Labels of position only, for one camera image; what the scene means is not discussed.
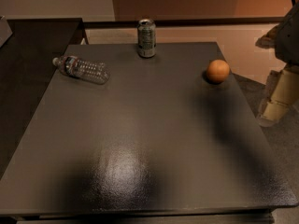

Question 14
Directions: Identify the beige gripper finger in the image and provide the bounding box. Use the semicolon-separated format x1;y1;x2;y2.
256;64;299;127

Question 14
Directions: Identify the orange ball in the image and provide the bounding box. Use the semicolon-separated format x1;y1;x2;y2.
206;60;230;83

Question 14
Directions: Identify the clear plastic water bottle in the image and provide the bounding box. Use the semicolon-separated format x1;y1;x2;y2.
52;55;110;85

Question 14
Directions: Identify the green soda can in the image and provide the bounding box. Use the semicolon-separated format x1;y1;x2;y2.
137;19;156;58

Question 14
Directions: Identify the grey object at left edge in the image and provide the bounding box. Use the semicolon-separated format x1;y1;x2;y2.
0;16;13;48

